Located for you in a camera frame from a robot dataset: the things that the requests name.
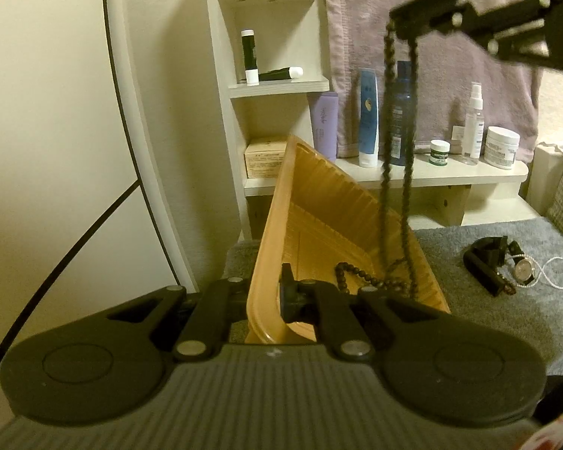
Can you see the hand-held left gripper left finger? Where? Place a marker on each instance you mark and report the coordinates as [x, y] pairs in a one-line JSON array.
[[230, 300]]

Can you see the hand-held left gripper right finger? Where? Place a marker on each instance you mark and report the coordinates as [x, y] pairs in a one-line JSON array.
[[291, 297]]

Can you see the orange plastic tray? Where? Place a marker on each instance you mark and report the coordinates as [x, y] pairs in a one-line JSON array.
[[319, 206]]

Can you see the black cylinder case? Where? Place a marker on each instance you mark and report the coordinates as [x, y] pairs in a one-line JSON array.
[[485, 274]]

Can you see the black hair clip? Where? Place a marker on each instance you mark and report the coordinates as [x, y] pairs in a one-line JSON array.
[[490, 248]]

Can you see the metal wristwatch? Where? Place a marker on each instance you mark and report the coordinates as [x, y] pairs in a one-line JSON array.
[[525, 269]]

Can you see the pink towel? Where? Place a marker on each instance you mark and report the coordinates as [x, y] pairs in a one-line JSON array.
[[441, 84]]

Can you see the clear spray bottle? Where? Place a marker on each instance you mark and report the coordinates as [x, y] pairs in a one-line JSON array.
[[473, 131]]

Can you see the small white box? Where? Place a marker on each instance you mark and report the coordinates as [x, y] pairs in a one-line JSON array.
[[457, 138]]

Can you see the dark blue spray bottle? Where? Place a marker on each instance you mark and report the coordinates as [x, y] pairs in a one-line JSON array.
[[399, 117]]

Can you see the white cream jar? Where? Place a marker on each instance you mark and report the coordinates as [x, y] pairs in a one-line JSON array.
[[502, 147]]

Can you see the small green jar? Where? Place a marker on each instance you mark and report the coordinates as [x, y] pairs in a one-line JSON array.
[[440, 154]]

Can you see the white and blue tube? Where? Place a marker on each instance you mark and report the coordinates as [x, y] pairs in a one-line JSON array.
[[368, 122]]

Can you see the beige cardboard box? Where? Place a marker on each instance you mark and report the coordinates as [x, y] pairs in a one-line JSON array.
[[265, 159]]

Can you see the cream padded panel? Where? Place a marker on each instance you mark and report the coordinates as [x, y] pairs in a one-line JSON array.
[[542, 178]]

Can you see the purple bottle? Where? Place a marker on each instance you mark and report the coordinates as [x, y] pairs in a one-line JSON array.
[[323, 126]]

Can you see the black tube with white cap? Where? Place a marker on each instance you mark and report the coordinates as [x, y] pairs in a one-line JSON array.
[[279, 74], [248, 51]]

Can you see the cream wooden shelf unit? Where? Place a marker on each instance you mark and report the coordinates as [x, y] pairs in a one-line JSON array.
[[272, 103]]

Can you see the grey-blue fluffy mat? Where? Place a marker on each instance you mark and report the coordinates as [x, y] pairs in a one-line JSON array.
[[497, 323]]

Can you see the white curved frame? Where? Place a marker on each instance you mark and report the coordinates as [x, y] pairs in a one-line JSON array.
[[136, 103]]

